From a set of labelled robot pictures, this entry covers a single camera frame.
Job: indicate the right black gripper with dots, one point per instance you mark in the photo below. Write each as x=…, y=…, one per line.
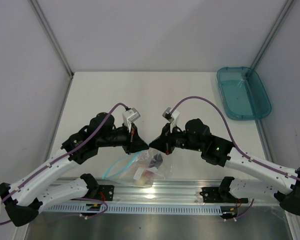
x=164, y=142

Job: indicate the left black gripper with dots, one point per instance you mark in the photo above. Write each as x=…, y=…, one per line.
x=134, y=143

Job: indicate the purple eggplant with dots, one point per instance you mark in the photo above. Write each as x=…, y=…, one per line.
x=156, y=161

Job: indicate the clear zip top bag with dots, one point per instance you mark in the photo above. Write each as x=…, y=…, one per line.
x=128, y=169

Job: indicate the pink egg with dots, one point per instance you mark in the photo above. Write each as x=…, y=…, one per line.
x=148, y=174

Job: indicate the cream white egg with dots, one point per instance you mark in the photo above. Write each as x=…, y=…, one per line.
x=143, y=182

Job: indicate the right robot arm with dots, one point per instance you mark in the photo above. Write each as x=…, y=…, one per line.
x=273, y=181

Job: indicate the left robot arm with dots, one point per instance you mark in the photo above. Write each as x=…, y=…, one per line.
x=25, y=199

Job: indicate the teal plastic bin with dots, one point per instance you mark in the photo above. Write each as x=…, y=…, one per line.
x=243, y=95

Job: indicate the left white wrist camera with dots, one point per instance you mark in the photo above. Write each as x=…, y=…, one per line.
x=130, y=115

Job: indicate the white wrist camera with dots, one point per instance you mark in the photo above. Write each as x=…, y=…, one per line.
x=172, y=117
x=130, y=115

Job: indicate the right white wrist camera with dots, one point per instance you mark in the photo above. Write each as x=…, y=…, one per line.
x=172, y=117

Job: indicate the aluminium rail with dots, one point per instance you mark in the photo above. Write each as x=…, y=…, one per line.
x=186, y=191

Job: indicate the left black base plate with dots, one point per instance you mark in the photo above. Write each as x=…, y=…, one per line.
x=104, y=193

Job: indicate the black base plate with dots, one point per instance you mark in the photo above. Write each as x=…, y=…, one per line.
x=104, y=193
x=218, y=195

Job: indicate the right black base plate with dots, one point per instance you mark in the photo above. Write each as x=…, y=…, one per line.
x=218, y=195

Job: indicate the white slotted cable duct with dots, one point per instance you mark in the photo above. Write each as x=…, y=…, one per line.
x=126, y=208

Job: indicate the left aluminium frame post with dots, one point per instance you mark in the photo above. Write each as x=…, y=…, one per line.
x=36, y=7

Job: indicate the aluminium frame post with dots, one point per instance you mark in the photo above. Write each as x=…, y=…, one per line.
x=36, y=7
x=273, y=31

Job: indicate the right aluminium frame post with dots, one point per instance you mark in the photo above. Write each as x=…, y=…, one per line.
x=273, y=31

